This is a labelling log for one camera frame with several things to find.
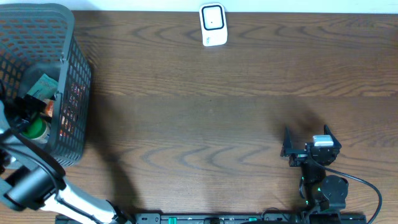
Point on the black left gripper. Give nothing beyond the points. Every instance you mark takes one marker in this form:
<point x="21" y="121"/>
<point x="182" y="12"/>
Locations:
<point x="27" y="104"/>

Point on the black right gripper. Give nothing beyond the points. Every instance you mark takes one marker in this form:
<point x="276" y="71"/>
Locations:
<point x="300" y="155"/>

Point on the green lid jar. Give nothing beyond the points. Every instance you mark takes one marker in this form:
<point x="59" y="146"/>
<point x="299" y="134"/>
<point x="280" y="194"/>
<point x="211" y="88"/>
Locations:
<point x="38" y="131"/>

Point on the small orange tissue pack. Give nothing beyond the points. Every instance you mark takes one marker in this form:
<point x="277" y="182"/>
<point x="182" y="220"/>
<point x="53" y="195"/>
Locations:
<point x="49" y="108"/>

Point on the teal wet wipes pack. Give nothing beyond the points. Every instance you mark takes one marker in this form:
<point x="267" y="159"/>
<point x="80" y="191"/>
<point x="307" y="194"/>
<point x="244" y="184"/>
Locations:
<point x="44" y="88"/>

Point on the red orange snack packet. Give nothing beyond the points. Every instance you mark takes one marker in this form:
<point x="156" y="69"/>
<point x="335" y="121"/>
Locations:
<point x="71" y="111"/>

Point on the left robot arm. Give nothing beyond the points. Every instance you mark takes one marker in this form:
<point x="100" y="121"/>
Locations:
<point x="40" y="182"/>

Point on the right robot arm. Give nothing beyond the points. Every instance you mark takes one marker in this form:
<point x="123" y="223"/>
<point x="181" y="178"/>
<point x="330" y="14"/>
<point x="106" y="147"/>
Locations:
<point x="325" y="195"/>

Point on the white barcode scanner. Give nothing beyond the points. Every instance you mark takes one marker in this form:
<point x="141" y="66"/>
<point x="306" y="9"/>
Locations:
<point x="213" y="24"/>

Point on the grey plastic mesh basket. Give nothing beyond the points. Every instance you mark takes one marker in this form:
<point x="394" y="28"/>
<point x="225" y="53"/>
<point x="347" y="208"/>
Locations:
<point x="39" y="39"/>

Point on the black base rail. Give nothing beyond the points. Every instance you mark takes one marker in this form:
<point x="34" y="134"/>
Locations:
<point x="155" y="218"/>

